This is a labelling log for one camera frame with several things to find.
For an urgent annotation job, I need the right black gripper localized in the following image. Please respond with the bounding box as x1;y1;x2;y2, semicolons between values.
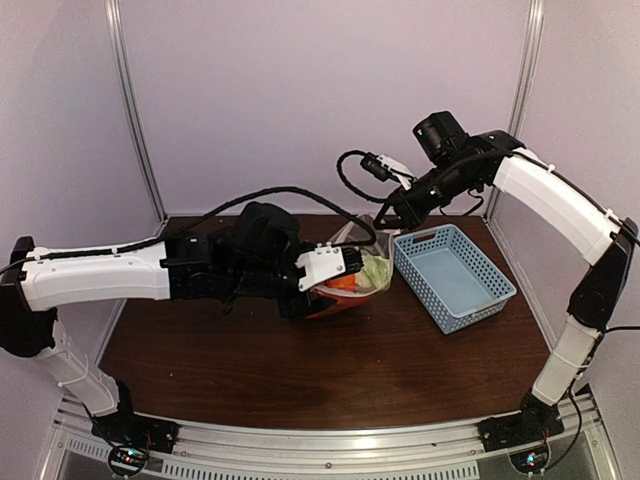
374;158;480;230

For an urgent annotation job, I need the toy cabbage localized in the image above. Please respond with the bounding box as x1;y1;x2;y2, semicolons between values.
356;253;393;294

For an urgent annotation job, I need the orange toy pumpkin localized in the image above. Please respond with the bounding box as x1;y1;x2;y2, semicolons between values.
324;274;357;293

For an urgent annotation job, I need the clear polka dot zip bag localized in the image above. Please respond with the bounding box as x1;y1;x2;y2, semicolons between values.
309;229;399;319

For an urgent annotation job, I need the orange toy carrot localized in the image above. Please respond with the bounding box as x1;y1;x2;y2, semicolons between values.
305;295;371;319

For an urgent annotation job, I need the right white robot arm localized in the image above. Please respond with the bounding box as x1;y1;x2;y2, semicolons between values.
360;111;638;442

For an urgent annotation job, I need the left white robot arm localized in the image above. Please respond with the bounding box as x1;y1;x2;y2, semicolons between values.
1;202;345;444

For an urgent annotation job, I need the blue plastic basket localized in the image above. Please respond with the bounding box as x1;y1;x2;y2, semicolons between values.
394;224;517;335

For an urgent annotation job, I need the left black cable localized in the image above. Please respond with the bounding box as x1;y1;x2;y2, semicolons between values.
0;185;379;274

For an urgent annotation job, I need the black cable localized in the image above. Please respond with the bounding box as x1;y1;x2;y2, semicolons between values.
0;185;379;274
335;148;516;221

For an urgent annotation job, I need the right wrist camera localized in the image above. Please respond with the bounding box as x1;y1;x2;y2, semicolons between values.
360;152;417;190

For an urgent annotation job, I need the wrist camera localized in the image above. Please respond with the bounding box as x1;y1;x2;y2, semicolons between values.
295;243;363;292
360;152;417;190

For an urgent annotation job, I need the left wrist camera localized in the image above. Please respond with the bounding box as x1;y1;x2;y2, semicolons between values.
295;243;363;292

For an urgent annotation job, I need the right black cable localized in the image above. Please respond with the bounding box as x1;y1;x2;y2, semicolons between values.
335;148;516;221

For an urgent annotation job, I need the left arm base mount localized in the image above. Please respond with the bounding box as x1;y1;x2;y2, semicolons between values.
84;398;179;478

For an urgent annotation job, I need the right aluminium frame post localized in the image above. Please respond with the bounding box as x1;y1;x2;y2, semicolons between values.
482;0;545;219

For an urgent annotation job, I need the aluminium frame post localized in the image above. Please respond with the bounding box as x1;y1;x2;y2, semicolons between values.
482;0;545;219
105;0;168;223

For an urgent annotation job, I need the aluminium front rail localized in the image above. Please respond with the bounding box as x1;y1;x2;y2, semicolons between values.
35;393;622;479

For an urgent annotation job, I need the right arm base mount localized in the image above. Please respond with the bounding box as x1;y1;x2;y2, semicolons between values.
477;409;565;476

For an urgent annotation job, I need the left aluminium frame post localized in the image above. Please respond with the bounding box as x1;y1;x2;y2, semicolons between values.
105;0;168;223

